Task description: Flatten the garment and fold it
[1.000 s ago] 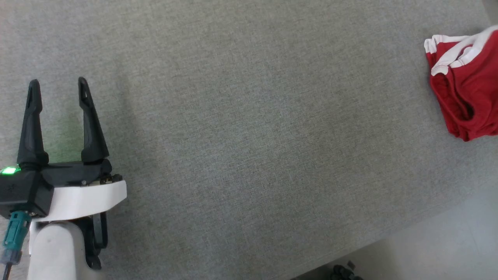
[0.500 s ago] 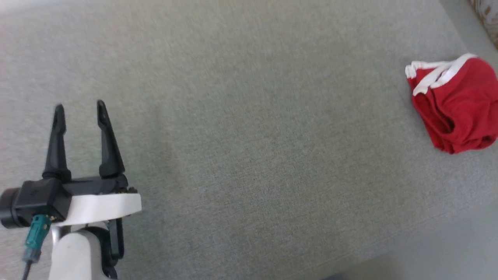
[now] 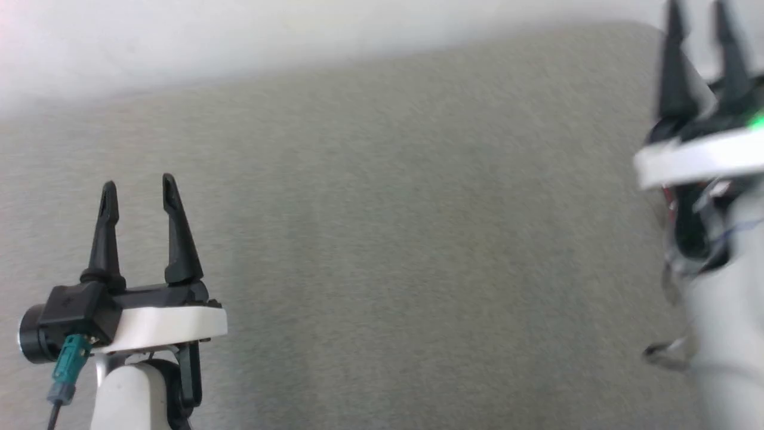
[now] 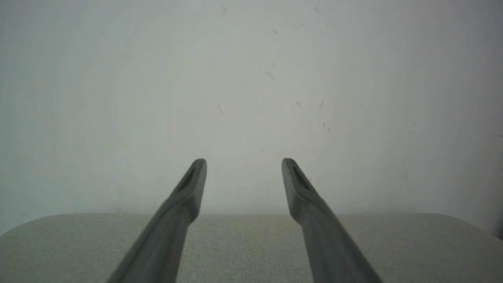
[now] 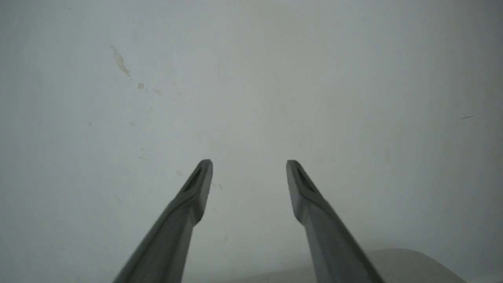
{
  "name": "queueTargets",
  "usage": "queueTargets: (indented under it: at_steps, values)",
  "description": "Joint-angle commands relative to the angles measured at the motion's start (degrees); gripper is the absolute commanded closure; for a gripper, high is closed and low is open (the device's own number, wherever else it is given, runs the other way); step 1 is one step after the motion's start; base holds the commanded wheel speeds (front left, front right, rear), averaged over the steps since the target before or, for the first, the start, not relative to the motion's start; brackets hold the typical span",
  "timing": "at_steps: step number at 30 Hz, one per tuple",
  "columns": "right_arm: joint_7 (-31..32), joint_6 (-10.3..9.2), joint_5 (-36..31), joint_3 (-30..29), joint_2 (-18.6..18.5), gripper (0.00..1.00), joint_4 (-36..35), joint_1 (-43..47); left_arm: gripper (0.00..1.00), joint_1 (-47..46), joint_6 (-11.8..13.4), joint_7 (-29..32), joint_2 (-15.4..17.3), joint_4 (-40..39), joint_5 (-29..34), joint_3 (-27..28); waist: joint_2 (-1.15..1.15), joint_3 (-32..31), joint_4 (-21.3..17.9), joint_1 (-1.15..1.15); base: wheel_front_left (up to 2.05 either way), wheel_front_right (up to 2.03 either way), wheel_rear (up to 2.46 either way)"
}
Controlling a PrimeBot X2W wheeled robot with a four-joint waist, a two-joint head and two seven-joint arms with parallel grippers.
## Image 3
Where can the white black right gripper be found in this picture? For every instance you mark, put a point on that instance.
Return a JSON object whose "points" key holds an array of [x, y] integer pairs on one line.
{"points": [[704, 152]]}

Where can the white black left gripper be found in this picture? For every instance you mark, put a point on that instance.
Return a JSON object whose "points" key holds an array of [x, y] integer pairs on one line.
{"points": [[161, 325]]}

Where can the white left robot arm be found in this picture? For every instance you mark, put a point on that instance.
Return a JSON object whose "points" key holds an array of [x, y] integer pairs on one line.
{"points": [[137, 394]]}

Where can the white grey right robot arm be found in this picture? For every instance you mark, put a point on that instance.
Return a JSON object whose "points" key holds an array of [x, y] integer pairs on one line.
{"points": [[728, 310]]}

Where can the grey fabric sofa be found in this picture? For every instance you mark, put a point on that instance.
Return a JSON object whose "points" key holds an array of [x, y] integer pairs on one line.
{"points": [[388, 239]]}

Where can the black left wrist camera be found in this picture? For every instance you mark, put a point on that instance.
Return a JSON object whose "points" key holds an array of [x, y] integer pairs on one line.
{"points": [[65, 316]]}

